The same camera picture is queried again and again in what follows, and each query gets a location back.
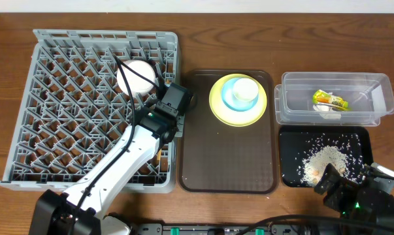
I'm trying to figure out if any white bowl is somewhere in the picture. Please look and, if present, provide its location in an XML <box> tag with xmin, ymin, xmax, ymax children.
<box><xmin>116</xmin><ymin>60</ymin><xmax>156</xmax><ymax>97</ymax></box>

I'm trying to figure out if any pile of rice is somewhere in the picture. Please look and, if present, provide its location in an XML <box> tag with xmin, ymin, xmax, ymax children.
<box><xmin>294</xmin><ymin>133</ymin><xmax>364</xmax><ymax>187</ymax></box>

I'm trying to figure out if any yellow plate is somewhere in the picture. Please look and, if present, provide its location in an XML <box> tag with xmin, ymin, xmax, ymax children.
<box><xmin>208</xmin><ymin>74</ymin><xmax>267</xmax><ymax>127</ymax></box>

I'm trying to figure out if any light blue small plate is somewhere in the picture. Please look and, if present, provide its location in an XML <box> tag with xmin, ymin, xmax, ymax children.
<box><xmin>222</xmin><ymin>77</ymin><xmax>259</xmax><ymax>112</ymax></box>

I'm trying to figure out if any white cup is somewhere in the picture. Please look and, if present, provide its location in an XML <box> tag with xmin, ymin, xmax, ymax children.
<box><xmin>233</xmin><ymin>78</ymin><xmax>259</xmax><ymax>102</ymax></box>

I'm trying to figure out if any white tissue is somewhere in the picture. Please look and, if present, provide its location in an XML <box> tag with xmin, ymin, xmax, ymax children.
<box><xmin>313</xmin><ymin>103</ymin><xmax>342</xmax><ymax>120</ymax></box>

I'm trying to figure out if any green orange snack wrapper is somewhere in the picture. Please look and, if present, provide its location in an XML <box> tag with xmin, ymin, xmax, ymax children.
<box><xmin>312</xmin><ymin>89</ymin><xmax>349</xmax><ymax>111</ymax></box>

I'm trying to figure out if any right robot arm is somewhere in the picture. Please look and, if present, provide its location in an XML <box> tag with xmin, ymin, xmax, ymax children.
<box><xmin>314</xmin><ymin>163</ymin><xmax>394</xmax><ymax>228</ymax></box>

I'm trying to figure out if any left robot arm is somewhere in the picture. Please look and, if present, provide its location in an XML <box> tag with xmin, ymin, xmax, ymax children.
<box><xmin>29</xmin><ymin>84</ymin><xmax>193</xmax><ymax>234</ymax></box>

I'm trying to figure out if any black waste tray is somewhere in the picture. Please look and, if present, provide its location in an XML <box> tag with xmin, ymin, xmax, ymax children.
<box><xmin>278</xmin><ymin>125</ymin><xmax>374</xmax><ymax>187</ymax></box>

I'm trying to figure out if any brown serving tray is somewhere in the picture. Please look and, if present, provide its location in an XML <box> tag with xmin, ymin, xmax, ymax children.
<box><xmin>178</xmin><ymin>69</ymin><xmax>278</xmax><ymax>194</ymax></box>

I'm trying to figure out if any clear plastic bin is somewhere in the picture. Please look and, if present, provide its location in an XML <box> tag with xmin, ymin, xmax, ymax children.
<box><xmin>274</xmin><ymin>72</ymin><xmax>394</xmax><ymax>126</ymax></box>

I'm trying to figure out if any grey plastic dish rack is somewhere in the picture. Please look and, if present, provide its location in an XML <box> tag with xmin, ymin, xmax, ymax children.
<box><xmin>0</xmin><ymin>29</ymin><xmax>180</xmax><ymax>191</ymax></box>

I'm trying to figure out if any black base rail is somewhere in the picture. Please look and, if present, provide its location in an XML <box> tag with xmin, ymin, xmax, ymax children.
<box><xmin>132</xmin><ymin>223</ymin><xmax>314</xmax><ymax>235</ymax></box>

